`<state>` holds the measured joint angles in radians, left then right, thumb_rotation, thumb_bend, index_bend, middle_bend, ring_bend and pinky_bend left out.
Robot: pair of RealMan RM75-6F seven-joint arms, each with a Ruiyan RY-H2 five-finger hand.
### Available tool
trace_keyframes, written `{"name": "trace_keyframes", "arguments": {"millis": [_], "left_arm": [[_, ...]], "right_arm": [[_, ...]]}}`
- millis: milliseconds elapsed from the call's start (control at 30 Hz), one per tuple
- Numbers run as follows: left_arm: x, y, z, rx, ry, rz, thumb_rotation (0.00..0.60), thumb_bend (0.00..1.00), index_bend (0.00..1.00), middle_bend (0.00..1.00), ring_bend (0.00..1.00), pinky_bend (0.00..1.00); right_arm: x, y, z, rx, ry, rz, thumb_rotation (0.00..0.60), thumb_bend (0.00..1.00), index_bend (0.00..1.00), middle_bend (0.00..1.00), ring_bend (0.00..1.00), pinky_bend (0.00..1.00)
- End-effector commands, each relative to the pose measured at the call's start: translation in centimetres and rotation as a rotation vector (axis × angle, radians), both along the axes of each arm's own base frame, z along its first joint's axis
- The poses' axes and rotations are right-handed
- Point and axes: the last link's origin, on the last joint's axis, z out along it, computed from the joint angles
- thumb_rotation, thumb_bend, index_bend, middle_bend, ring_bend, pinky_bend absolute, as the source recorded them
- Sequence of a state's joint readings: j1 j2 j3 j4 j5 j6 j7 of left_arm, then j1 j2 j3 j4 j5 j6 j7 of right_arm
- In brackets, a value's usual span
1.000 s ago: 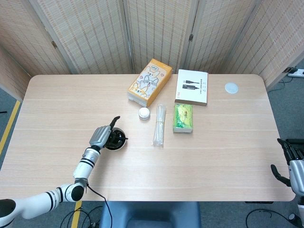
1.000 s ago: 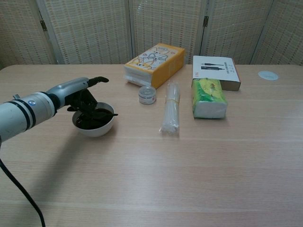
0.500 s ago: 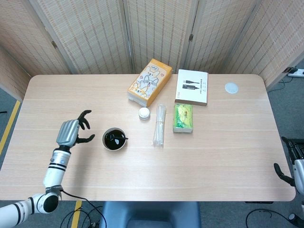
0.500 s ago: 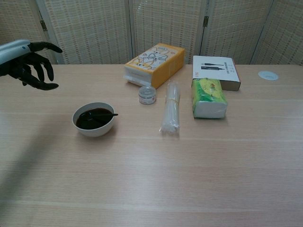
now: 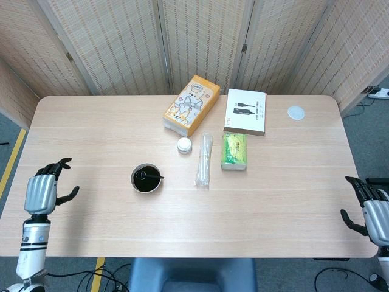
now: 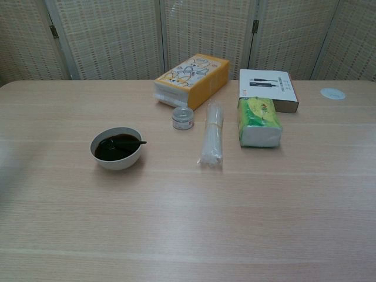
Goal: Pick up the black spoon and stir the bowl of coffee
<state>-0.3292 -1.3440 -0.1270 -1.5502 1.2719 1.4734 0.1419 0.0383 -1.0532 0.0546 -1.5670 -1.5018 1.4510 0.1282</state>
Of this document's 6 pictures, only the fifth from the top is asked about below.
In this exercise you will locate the grey round desk grommet cap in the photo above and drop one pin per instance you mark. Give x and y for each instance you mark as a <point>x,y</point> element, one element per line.
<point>296,112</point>

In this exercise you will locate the small white round jar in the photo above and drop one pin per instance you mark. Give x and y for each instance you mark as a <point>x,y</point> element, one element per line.
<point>184,144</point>

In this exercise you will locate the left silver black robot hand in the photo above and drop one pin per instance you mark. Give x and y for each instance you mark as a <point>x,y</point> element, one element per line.
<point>41,194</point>

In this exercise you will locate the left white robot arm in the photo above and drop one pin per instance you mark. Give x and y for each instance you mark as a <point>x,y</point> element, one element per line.
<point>33,243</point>

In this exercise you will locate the small black spoon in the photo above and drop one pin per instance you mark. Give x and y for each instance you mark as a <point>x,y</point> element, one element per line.
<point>152,176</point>

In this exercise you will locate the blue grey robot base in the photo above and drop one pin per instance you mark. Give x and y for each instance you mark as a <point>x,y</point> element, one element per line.
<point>191,273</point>

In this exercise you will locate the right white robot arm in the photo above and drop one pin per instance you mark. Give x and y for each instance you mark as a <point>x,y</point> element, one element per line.
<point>383,267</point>

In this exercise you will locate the clear wrapped straw bundle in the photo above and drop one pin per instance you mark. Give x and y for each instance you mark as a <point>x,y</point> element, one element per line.
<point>204,161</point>

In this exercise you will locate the black desk control panel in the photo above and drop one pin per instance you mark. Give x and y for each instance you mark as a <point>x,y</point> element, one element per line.
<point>331,259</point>

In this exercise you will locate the white power strip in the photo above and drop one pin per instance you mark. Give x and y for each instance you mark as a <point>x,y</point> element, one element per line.
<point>381,92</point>

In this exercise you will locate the bamboo folding screen panel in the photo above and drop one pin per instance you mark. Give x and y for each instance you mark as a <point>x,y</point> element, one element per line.
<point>36,45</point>
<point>203,39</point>
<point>115,45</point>
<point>12,97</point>
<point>282,45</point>
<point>355,45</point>

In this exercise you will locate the green tissue pack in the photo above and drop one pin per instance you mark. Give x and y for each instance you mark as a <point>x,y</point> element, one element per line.
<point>234,150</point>

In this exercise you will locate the orange corgi print tissue pack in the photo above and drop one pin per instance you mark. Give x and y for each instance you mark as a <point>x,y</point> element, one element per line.
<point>190,105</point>

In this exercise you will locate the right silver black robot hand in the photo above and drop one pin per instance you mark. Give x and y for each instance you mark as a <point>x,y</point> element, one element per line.
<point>378,219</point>

